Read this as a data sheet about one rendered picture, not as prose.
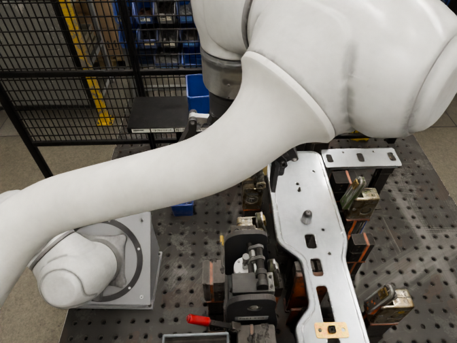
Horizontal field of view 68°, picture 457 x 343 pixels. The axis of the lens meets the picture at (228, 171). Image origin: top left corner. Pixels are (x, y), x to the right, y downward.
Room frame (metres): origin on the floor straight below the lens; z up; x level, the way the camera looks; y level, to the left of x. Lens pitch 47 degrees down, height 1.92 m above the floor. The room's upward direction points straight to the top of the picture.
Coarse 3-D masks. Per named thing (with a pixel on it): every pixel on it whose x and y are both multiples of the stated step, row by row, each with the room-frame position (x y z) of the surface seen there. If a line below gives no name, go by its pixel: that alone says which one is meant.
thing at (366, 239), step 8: (352, 240) 0.56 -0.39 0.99; (360, 240) 0.56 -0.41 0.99; (368, 240) 0.56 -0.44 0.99; (352, 248) 0.55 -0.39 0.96; (360, 248) 0.55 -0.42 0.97; (368, 248) 0.55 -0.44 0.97; (352, 256) 0.54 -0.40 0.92; (360, 256) 0.54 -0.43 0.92; (352, 264) 0.55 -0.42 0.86; (360, 264) 0.56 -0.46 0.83; (352, 272) 0.55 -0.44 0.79
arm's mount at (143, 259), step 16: (96, 224) 0.65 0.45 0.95; (112, 224) 0.65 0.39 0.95; (128, 224) 0.65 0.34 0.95; (144, 224) 0.65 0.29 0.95; (128, 240) 0.61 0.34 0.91; (144, 240) 0.61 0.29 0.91; (128, 256) 0.57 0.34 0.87; (144, 256) 0.57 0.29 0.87; (160, 256) 0.66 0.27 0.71; (128, 272) 0.53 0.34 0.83; (144, 272) 0.53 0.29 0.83; (112, 288) 0.49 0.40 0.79; (128, 288) 0.49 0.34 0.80; (144, 288) 0.49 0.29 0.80; (96, 304) 0.46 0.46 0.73; (112, 304) 0.46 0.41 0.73; (128, 304) 0.46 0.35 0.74; (144, 304) 0.45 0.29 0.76
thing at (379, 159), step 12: (324, 156) 0.93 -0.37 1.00; (336, 156) 0.93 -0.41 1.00; (348, 156) 0.93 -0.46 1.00; (372, 156) 0.93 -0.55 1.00; (384, 156) 0.93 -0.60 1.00; (396, 156) 0.93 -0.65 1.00; (336, 168) 0.87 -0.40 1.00; (348, 168) 0.87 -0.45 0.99; (360, 168) 0.87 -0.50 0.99; (372, 168) 0.87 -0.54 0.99; (384, 168) 0.87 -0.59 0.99
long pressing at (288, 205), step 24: (288, 168) 0.86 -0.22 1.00; (312, 168) 0.86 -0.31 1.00; (288, 192) 0.75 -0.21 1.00; (312, 192) 0.75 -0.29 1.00; (288, 216) 0.64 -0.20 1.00; (312, 216) 0.64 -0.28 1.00; (336, 216) 0.64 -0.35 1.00; (288, 240) 0.56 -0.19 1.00; (336, 240) 0.56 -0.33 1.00; (336, 264) 0.47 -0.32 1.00; (312, 288) 0.40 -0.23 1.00; (336, 288) 0.40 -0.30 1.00; (312, 312) 0.33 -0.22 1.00; (336, 312) 0.34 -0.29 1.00; (360, 312) 0.34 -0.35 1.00; (312, 336) 0.28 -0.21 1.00; (360, 336) 0.28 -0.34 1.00
